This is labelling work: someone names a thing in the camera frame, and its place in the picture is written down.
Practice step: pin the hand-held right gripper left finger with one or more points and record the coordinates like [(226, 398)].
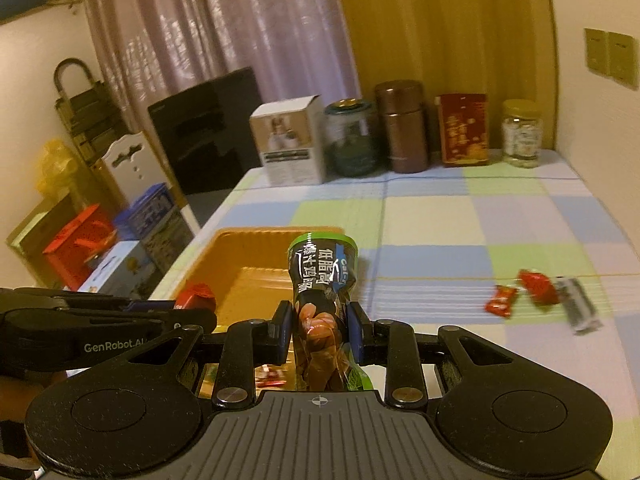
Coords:
[(286, 330)]

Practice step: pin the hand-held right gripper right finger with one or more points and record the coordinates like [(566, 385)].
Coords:
[(354, 332)]

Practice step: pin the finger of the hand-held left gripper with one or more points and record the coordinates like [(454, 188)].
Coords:
[(197, 320), (75, 299)]

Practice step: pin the green black snack packet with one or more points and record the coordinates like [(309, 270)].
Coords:
[(320, 280)]

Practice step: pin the orange plastic tray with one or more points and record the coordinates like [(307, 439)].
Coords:
[(250, 270)]

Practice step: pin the small red snack packet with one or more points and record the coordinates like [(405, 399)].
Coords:
[(539, 287), (501, 302)]

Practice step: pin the grey clear snack packet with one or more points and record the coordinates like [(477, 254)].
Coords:
[(577, 305)]

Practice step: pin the light blue carton box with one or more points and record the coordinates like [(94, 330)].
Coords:
[(120, 267)]

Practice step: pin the brown cardboard box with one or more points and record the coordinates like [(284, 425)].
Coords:
[(35, 235)]

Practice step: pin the blue milk carton box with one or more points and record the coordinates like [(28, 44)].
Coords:
[(155, 225)]

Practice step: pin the yellow plastic bag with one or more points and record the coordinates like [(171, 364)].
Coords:
[(57, 167)]

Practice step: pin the checked pastel tablecloth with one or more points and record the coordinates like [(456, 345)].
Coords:
[(450, 220)]

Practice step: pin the white carved chair back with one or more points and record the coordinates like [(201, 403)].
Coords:
[(145, 165)]

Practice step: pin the white cardboard product box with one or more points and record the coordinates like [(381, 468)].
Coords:
[(290, 145)]

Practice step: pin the black glass-front cabinet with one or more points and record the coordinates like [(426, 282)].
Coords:
[(210, 135)]

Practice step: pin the green glass jar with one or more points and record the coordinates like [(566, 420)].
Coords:
[(350, 145)]

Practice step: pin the black folded metal rack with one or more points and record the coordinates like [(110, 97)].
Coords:
[(87, 110)]

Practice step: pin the brown metal canister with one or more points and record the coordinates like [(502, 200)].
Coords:
[(402, 130)]

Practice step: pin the red gold tin box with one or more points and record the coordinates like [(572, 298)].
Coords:
[(462, 132)]

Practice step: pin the clear jar with yellow lid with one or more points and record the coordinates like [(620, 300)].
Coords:
[(521, 137)]

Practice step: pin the pink sheer curtain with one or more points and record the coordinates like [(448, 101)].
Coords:
[(210, 25)]

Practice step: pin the yellow curtain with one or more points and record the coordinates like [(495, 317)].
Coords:
[(440, 25)]

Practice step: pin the beige wall socket plate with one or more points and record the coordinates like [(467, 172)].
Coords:
[(621, 57), (596, 50)]

